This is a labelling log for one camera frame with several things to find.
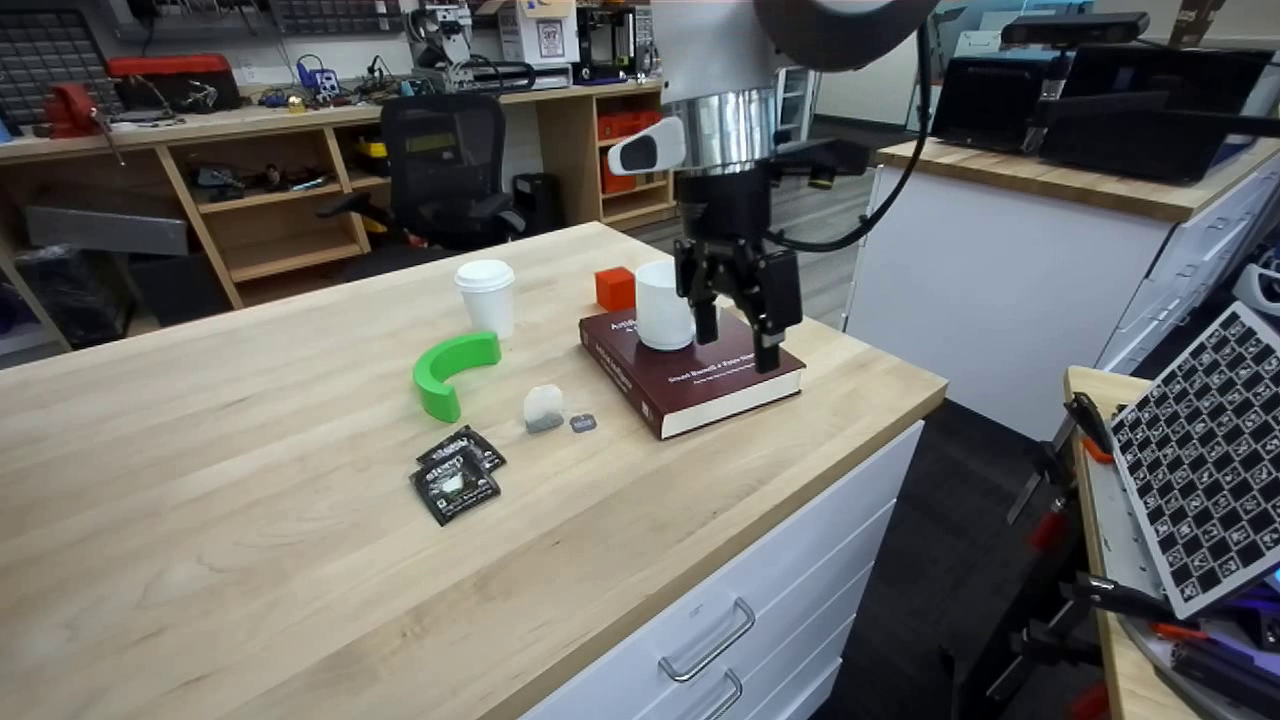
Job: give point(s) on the white paper cup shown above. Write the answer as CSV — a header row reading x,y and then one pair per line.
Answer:
x,y
486,291

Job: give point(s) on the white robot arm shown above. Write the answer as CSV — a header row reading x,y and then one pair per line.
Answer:
x,y
723,62

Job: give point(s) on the white drawer cabinet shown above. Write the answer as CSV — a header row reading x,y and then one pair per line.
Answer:
x,y
764,624

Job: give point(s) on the black packet on table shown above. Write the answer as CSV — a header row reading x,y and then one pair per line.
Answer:
x,y
455,484

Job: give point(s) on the white ceramic mug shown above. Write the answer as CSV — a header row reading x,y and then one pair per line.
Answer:
x,y
663,315

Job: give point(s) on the small dark teabag tag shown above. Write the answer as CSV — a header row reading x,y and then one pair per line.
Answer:
x,y
581,421

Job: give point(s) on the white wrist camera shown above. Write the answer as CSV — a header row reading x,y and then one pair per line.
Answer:
x,y
652,149

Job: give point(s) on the green curved plastic piece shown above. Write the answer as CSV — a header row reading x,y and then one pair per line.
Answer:
x,y
445,360

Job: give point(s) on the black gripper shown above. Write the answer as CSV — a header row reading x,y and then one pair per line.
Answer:
x,y
730,253

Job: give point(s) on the black office chair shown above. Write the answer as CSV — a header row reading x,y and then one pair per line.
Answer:
x,y
445,174

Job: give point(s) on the wooden shelving workbench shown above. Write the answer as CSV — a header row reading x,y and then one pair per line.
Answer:
x,y
252,180

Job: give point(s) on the white teabag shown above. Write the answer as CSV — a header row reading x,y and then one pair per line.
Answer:
x,y
542,409

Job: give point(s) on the dark red hardcover book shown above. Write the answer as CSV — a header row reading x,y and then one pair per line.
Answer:
x,y
698,384

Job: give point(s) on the checkerboard calibration board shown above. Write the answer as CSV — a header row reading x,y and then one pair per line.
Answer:
x,y
1202,460

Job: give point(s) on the orange cube block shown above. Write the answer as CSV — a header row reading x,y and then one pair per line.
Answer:
x,y
615,291

